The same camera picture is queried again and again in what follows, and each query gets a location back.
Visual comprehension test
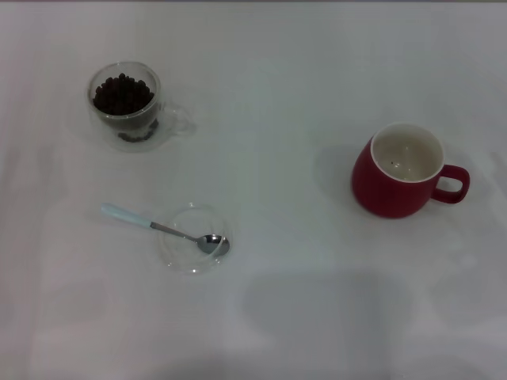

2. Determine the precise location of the clear glass saucer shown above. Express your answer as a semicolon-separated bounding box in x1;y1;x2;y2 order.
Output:
158;202;233;275

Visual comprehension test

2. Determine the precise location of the red ceramic mug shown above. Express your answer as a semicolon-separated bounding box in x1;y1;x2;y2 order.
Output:
350;122;471;219

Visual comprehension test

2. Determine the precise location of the double-walled glass cup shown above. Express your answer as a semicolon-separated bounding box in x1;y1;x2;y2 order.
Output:
86;61;197;154

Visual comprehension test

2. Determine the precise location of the pile of coffee beans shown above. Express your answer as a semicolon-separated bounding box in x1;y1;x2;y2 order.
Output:
93;72;159;143

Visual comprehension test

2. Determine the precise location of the spoon with light blue handle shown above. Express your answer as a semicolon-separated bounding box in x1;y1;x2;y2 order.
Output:
101;203;231;257

